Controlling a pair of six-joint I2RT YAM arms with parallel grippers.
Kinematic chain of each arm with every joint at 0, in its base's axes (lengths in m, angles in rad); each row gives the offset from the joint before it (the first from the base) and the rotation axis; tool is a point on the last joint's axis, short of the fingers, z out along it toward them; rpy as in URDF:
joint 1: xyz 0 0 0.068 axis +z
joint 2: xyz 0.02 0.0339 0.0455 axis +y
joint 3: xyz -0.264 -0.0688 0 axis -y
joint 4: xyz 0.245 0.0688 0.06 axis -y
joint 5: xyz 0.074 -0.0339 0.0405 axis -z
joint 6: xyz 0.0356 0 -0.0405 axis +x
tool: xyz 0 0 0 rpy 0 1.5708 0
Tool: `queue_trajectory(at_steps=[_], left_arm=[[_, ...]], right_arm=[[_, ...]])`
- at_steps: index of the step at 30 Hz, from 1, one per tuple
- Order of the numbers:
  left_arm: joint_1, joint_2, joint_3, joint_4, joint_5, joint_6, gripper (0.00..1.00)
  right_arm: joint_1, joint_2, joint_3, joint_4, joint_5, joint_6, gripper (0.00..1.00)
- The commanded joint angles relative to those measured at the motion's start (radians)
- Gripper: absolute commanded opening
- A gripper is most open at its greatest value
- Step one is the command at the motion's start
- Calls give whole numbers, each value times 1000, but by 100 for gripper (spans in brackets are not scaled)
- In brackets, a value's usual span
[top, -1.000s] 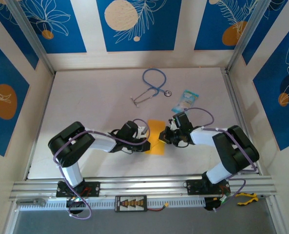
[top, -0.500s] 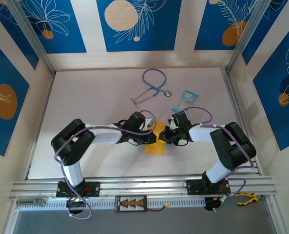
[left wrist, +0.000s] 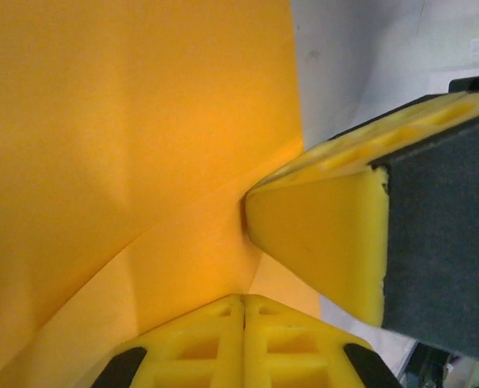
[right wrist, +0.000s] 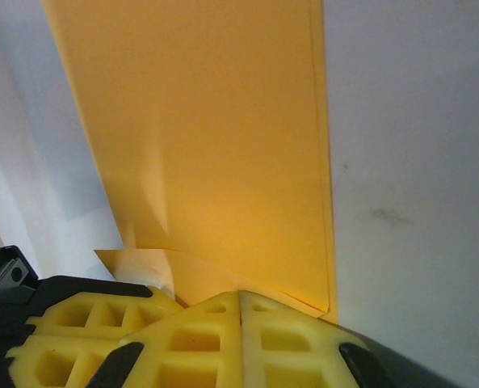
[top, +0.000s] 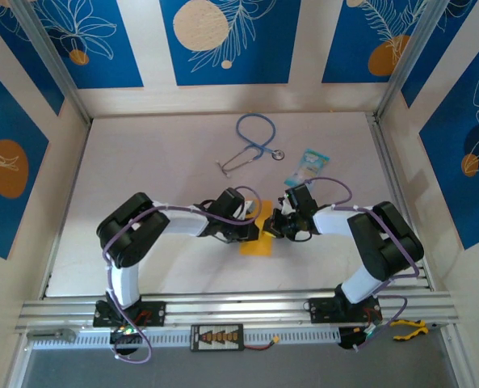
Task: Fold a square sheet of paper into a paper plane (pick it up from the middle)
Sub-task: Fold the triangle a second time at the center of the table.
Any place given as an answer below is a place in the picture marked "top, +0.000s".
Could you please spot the orange paper sheet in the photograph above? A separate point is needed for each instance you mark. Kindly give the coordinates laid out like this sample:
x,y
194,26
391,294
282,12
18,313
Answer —
x,y
259,247

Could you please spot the blue wet wipes packet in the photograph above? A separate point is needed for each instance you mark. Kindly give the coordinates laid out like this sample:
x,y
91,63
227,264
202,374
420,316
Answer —
x,y
309,161

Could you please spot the small metal bracket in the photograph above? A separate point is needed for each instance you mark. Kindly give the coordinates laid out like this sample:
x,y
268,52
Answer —
x,y
63,334

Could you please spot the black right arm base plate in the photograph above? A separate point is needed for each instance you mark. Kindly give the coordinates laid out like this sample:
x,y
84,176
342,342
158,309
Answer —
x,y
320,311

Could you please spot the aluminium side rail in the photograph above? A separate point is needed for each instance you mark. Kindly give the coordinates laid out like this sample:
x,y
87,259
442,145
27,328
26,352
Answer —
x,y
386,161

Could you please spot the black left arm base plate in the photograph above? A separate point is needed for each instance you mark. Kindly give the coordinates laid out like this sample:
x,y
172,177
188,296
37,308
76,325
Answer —
x,y
154,313

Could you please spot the blue stethoscope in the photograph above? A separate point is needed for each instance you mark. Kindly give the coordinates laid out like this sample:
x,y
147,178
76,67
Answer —
x,y
278,154

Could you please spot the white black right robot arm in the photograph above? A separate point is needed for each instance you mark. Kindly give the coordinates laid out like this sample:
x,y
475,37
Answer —
x,y
332,222

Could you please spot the yellow black pliers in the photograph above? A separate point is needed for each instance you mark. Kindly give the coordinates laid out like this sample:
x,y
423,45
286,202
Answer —
x,y
418,331

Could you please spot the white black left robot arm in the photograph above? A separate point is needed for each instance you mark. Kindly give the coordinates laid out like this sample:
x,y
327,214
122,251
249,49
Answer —
x,y
186,224

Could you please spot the black power distribution board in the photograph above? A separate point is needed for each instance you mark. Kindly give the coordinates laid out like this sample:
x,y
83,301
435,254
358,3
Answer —
x,y
217,337

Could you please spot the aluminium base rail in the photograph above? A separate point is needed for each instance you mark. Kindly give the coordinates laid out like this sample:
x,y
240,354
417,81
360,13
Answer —
x,y
231,307

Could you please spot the aluminium corner post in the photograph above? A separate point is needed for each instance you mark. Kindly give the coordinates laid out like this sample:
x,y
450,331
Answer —
x,y
407,60
52,60

